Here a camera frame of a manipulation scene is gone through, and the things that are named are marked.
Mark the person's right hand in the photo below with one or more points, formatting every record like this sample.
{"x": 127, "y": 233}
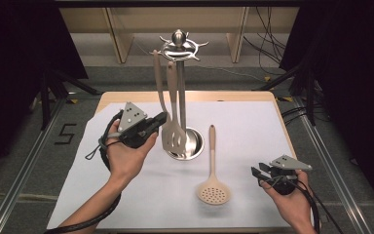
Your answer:
{"x": 292, "y": 206}

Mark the aluminium floor rail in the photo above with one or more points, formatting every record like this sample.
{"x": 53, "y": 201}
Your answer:
{"x": 29, "y": 162}
{"x": 331, "y": 162}

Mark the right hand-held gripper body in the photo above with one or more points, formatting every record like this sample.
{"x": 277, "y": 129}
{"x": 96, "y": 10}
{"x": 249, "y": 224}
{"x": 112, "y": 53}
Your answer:
{"x": 284, "y": 177}

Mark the person's left hand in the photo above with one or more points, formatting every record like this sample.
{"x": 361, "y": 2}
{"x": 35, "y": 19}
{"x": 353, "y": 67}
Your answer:
{"x": 126, "y": 162}

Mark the beige slotted turner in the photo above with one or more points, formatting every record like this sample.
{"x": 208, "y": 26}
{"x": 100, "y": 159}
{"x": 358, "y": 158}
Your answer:
{"x": 172, "y": 84}

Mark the steel utensil stand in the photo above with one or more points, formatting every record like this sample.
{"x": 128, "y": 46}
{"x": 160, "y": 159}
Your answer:
{"x": 182, "y": 97}

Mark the black tripod stand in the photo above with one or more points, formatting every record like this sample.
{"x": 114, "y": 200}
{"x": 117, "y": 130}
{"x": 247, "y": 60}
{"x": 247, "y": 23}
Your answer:
{"x": 311, "y": 97}
{"x": 45, "y": 97}

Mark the beige perforated skimmer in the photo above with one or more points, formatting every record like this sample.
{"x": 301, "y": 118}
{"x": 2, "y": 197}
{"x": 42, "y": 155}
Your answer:
{"x": 212, "y": 152}

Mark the light wooden shelf unit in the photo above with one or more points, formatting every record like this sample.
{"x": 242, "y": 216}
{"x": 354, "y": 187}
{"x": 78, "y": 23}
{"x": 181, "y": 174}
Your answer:
{"x": 120, "y": 35}

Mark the white table mat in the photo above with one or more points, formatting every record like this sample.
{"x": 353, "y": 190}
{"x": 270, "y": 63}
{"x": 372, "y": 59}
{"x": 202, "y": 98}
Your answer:
{"x": 243, "y": 130}

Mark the yellow black floor tape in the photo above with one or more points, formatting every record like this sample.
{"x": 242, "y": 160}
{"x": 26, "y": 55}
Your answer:
{"x": 74, "y": 101}
{"x": 285, "y": 99}
{"x": 267, "y": 78}

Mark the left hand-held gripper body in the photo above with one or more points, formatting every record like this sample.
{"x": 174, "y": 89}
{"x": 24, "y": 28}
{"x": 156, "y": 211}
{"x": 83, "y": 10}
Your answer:
{"x": 131, "y": 125}

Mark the dark curtain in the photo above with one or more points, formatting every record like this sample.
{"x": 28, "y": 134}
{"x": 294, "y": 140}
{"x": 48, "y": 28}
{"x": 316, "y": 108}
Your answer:
{"x": 13, "y": 65}
{"x": 354, "y": 65}

